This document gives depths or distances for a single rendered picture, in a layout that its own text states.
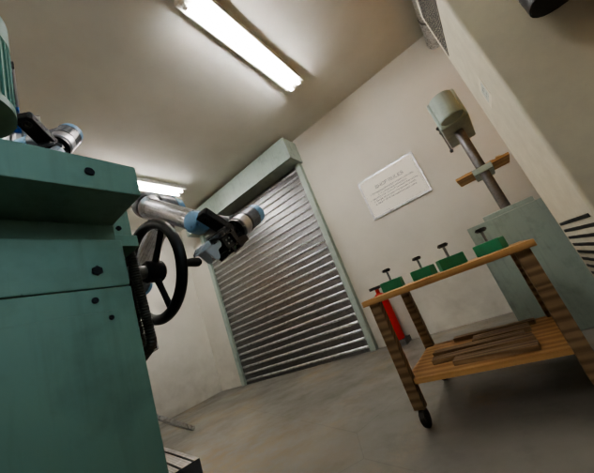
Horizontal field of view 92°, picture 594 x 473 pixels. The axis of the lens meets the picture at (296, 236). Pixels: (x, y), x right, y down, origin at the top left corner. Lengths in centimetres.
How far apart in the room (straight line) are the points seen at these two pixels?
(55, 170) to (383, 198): 296
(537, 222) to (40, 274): 209
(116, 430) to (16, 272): 26
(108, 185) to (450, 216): 286
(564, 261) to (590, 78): 112
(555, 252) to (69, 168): 208
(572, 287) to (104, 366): 206
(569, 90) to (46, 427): 135
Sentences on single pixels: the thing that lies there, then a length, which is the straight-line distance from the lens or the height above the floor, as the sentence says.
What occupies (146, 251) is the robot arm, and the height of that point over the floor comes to 107.
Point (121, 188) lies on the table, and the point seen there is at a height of 85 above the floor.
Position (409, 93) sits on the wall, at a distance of 350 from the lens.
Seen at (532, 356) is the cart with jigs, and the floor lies 18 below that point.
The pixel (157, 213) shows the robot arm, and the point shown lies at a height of 108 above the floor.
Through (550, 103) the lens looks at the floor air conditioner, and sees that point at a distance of 119.
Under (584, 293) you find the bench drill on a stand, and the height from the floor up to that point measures 17.
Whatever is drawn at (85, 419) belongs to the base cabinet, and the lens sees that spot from 54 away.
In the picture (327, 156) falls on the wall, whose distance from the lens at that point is 364.
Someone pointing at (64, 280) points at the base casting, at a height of 73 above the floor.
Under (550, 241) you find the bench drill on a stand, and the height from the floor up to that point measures 47.
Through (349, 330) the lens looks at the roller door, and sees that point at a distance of 345.
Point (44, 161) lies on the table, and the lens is 55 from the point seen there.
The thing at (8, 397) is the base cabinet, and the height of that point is 59.
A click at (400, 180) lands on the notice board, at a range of 321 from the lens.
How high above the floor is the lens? 55
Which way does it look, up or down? 16 degrees up
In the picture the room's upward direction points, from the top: 21 degrees counter-clockwise
